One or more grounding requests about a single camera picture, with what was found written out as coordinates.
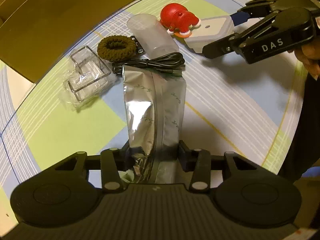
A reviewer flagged white plug adapter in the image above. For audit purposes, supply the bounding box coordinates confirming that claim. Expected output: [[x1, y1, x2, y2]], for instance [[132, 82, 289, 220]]
[[184, 16, 234, 54]]

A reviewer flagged red toy figure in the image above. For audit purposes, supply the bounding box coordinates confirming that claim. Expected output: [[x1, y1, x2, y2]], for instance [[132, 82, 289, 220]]
[[160, 3, 201, 38]]

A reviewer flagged silver foil pouch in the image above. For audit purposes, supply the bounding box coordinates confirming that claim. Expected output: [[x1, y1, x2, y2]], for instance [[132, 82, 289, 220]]
[[123, 66, 187, 184]]

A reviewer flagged brown cardboard box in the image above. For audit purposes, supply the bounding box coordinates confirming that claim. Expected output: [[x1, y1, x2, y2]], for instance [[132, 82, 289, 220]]
[[1, 0, 135, 82]]

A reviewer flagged right hand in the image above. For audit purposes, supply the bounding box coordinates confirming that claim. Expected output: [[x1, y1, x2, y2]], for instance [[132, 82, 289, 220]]
[[287, 37, 320, 80]]

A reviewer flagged brown braided hair tie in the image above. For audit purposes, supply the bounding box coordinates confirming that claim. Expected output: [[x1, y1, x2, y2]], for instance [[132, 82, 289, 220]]
[[96, 35, 137, 62]]

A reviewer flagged black usb cable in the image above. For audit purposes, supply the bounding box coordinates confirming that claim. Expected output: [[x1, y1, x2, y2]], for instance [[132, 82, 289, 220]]
[[111, 51, 186, 76]]

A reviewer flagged clear plastic packaging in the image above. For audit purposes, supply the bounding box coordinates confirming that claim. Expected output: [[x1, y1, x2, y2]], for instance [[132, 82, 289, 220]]
[[60, 46, 117, 112]]

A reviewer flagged translucent plastic cup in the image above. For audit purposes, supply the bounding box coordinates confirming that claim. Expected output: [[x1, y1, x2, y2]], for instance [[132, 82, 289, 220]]
[[127, 14, 179, 59]]

